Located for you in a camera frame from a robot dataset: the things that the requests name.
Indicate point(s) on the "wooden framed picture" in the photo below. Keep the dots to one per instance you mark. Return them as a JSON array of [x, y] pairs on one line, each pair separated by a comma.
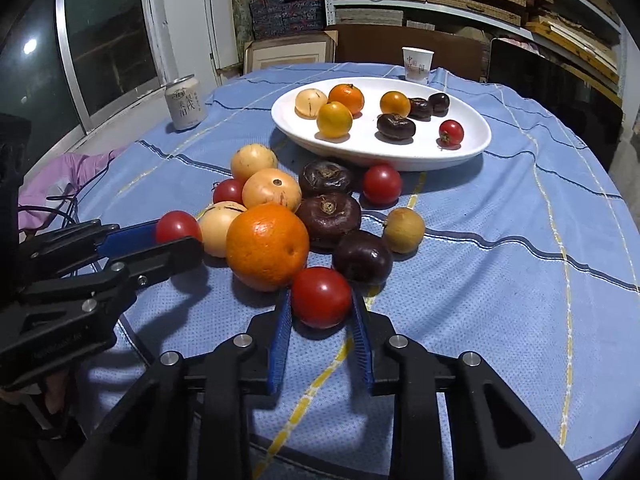
[[285, 52]]

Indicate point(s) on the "green patterned slab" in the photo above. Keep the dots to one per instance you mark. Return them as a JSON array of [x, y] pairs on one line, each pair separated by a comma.
[[242, 10]]

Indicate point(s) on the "tan longan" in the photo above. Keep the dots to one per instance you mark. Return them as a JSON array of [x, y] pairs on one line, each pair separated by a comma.
[[404, 230]]

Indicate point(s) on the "white round plate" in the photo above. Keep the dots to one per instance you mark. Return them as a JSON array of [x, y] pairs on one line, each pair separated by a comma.
[[360, 152]]

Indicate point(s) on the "white leaning board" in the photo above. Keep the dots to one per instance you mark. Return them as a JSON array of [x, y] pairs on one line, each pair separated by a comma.
[[217, 10]]

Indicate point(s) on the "stack of yellow flat boxes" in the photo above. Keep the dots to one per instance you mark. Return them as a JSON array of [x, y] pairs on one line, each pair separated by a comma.
[[565, 35]]

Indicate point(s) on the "grey woven box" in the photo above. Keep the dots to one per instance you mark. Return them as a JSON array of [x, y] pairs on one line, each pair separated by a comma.
[[367, 16]]

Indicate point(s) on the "dark purple water chestnut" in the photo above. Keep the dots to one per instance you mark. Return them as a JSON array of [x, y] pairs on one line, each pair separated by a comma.
[[326, 177], [421, 109], [328, 220], [396, 126]]

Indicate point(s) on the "white paper cup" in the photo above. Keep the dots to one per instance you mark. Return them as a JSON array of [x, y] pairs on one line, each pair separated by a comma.
[[417, 65]]

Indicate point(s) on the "lilac cloth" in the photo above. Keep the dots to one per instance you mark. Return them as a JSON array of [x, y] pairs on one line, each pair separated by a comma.
[[65, 170]]

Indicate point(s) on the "small yellow orange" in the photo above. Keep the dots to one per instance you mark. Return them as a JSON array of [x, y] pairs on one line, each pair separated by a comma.
[[334, 120]]

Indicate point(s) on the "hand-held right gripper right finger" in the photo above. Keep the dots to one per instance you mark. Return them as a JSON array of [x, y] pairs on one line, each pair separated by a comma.
[[361, 350]]

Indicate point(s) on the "person's left hand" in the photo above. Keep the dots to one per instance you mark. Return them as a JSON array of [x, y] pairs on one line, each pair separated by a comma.
[[59, 390]]

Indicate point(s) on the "glossy dark purple plum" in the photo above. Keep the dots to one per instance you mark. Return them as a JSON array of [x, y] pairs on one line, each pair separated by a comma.
[[362, 257], [440, 103]]

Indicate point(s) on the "pink cloth bundle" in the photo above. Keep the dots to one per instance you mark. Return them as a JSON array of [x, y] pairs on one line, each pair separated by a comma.
[[515, 43]]

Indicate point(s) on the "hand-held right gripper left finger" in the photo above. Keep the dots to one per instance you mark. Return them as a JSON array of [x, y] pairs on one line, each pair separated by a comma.
[[279, 350]]

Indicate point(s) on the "pale yellow apple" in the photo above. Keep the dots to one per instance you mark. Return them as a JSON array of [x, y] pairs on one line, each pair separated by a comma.
[[311, 103], [253, 162], [217, 232], [271, 192]]

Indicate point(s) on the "white beverage can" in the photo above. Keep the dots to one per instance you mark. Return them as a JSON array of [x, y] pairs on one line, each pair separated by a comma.
[[185, 105]]

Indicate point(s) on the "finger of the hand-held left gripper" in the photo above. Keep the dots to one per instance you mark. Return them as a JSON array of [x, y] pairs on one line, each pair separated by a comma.
[[170, 260], [130, 240]]

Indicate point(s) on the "dark brown board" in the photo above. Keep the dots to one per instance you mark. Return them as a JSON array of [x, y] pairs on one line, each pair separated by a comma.
[[370, 45]]

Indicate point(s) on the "blue checked tablecloth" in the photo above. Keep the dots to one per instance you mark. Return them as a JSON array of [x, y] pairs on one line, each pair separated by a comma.
[[500, 260]]

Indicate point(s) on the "pile of blue patterned boxes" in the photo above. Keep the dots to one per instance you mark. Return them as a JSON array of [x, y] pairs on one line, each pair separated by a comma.
[[285, 15]]

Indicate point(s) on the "large orange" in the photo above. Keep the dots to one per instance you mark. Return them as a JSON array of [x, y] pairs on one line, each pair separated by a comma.
[[267, 247]]

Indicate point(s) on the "aluminium framed window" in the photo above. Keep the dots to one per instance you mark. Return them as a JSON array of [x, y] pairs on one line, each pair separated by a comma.
[[105, 35]]

